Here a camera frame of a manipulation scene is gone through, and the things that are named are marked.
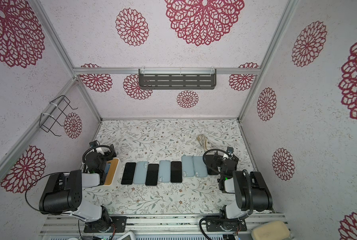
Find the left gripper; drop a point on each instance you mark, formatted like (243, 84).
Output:
(110, 156)

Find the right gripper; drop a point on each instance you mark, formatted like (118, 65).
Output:
(216, 162)

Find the black phone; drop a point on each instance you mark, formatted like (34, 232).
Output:
(176, 172)
(210, 171)

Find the pale green phone case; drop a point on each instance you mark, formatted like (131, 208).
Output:
(200, 169)
(140, 173)
(187, 166)
(164, 171)

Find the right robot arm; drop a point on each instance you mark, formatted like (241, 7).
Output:
(249, 188)

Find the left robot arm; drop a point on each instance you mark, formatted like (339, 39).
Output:
(63, 193)

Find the white wooden-top tissue box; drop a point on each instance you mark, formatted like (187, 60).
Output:
(112, 170)

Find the crumpled clear plastic bag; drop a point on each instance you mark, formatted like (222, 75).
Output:
(205, 143)

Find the beige sponge pad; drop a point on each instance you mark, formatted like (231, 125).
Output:
(276, 230)

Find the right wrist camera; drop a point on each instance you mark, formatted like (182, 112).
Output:
(229, 151)

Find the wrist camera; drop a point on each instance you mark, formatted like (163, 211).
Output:
(229, 151)
(95, 145)

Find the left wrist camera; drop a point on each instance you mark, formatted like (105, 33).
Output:
(95, 145)

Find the black wire wall rack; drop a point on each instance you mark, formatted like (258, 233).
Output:
(60, 104)

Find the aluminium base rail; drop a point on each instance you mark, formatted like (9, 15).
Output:
(181, 224)

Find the grey metal wall shelf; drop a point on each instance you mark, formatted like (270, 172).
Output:
(177, 79)

